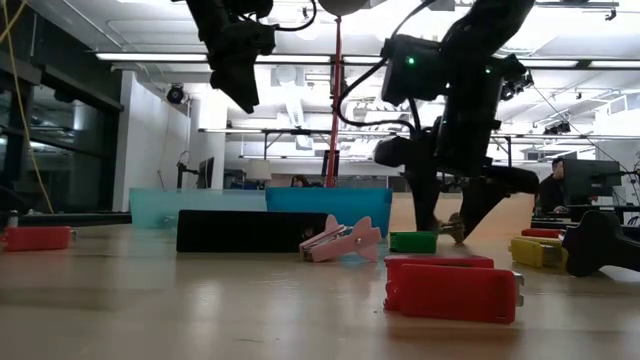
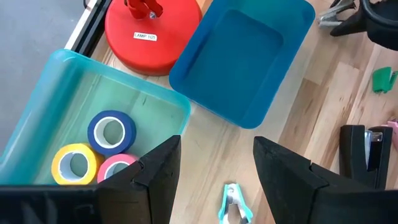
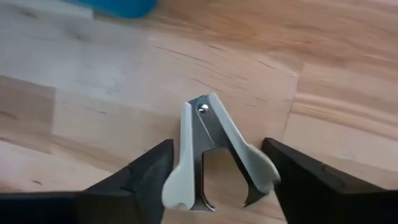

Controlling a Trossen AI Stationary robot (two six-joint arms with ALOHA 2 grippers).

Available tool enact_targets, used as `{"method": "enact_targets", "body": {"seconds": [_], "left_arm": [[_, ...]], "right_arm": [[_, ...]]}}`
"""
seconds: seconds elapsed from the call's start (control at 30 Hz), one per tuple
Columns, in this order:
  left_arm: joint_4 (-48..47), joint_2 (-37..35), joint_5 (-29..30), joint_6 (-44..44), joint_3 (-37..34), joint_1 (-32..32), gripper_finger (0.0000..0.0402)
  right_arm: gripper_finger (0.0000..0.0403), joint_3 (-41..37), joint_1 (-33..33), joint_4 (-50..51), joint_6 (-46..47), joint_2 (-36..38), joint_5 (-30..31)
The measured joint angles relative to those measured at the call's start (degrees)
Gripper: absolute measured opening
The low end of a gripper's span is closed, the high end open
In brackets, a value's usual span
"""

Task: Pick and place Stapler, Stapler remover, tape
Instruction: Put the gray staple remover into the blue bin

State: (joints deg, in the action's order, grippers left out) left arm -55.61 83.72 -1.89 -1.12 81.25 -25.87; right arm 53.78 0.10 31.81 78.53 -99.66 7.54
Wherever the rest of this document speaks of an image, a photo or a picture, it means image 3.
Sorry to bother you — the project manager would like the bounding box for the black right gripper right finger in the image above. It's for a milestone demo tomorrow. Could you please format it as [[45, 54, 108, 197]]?
[[261, 138, 398, 224]]

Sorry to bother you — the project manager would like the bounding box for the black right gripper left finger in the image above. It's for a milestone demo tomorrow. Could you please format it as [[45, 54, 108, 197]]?
[[0, 139, 175, 224]]

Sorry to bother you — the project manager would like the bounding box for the blue plastic bin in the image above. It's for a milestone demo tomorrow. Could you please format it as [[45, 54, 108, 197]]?
[[60, 0, 160, 19]]

